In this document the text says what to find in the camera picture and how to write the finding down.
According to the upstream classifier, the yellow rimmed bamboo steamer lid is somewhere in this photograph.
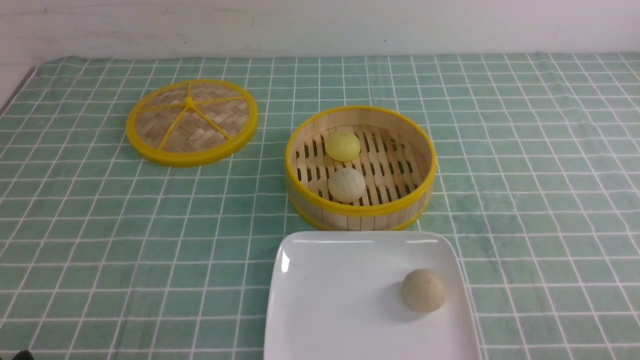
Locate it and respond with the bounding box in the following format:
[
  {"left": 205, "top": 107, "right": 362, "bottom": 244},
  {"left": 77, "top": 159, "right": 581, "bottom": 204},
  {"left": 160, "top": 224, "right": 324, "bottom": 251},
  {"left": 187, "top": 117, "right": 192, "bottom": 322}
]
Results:
[{"left": 125, "top": 79, "right": 259, "bottom": 167}]

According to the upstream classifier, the green checkered tablecloth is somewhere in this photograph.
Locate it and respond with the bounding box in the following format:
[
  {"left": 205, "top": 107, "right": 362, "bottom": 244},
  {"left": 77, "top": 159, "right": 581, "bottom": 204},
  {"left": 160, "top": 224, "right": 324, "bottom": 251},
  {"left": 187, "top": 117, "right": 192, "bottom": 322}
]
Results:
[{"left": 0, "top": 53, "right": 640, "bottom": 360}]

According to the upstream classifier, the white steamed bun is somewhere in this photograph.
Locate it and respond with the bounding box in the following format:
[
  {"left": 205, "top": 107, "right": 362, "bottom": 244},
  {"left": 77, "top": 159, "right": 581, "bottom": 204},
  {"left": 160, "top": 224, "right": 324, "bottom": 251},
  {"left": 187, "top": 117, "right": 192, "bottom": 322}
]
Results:
[{"left": 327, "top": 167, "right": 366, "bottom": 203}]

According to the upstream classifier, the white square plate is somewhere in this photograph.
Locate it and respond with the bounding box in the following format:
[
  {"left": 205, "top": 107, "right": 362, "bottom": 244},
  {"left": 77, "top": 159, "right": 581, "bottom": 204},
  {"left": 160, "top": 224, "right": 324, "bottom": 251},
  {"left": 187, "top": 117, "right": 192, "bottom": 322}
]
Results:
[{"left": 263, "top": 231, "right": 482, "bottom": 360}]

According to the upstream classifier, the beige steamed bun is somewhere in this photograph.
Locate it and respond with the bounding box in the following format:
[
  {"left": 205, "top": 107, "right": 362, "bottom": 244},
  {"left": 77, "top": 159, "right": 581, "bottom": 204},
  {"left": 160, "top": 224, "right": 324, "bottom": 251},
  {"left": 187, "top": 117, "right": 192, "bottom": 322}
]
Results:
[{"left": 400, "top": 268, "right": 447, "bottom": 313}]

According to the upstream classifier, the yellow steamed bun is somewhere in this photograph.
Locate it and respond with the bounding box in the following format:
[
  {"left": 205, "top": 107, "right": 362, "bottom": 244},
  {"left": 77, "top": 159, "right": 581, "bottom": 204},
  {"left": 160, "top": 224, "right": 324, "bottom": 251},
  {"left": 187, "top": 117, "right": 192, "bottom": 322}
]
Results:
[{"left": 324, "top": 130, "right": 361, "bottom": 163}]

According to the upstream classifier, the yellow rimmed bamboo steamer basket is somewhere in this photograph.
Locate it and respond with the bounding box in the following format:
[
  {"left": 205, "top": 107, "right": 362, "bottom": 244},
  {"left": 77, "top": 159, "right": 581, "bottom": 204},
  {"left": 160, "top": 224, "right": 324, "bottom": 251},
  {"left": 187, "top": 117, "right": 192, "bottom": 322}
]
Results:
[{"left": 284, "top": 105, "right": 437, "bottom": 231}]

